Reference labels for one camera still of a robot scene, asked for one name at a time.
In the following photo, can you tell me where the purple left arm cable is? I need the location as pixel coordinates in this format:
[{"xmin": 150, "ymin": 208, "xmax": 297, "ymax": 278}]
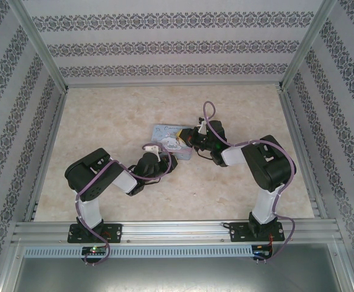
[{"xmin": 75, "ymin": 151, "xmax": 179, "ymax": 266}]

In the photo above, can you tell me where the circuit board with blue light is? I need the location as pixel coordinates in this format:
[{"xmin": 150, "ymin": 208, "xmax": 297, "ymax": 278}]
[{"xmin": 254, "ymin": 245, "xmax": 274, "ymax": 260}]

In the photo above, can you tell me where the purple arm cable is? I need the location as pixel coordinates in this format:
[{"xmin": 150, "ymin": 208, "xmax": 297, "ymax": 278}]
[
  {"xmin": 201, "ymin": 101, "xmax": 297, "ymax": 263},
  {"xmin": 75, "ymin": 151, "xmax": 179, "ymax": 266}
]

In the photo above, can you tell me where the aluminium side rail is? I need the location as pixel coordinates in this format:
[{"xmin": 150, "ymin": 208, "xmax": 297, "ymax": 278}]
[
  {"xmin": 24, "ymin": 88, "xmax": 71, "ymax": 223},
  {"xmin": 278, "ymin": 87, "xmax": 329, "ymax": 219}
]

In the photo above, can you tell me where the circuit board with green light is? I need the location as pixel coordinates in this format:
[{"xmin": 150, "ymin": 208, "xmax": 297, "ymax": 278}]
[{"xmin": 82, "ymin": 246, "xmax": 108, "ymax": 256}]

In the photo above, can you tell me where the aluminium mounting rail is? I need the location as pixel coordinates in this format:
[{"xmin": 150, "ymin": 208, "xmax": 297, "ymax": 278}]
[{"xmin": 11, "ymin": 219, "xmax": 339, "ymax": 245}]

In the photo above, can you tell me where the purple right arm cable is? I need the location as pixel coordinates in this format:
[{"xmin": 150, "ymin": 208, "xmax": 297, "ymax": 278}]
[{"xmin": 201, "ymin": 101, "xmax": 297, "ymax": 263}]

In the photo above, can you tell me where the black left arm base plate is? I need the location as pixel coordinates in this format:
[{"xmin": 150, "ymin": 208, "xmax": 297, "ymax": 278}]
[{"xmin": 68, "ymin": 223, "xmax": 123, "ymax": 245}]

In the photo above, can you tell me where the grey slotted cable duct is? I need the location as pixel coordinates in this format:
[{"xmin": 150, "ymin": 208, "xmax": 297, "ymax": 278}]
[{"xmin": 23, "ymin": 245, "xmax": 254, "ymax": 257}]

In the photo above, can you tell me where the aluminium frame post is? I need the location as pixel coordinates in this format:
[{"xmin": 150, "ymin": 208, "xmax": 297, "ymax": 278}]
[
  {"xmin": 8, "ymin": 0, "xmax": 69, "ymax": 91},
  {"xmin": 281, "ymin": 0, "xmax": 338, "ymax": 89}
]

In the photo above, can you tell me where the light blue cartoon tin box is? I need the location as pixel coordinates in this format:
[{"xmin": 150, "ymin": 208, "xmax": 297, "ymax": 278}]
[{"xmin": 148, "ymin": 123, "xmax": 195, "ymax": 161}]

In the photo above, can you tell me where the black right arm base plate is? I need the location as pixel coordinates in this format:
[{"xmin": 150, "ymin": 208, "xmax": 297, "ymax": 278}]
[{"xmin": 229, "ymin": 221, "xmax": 286, "ymax": 243}]

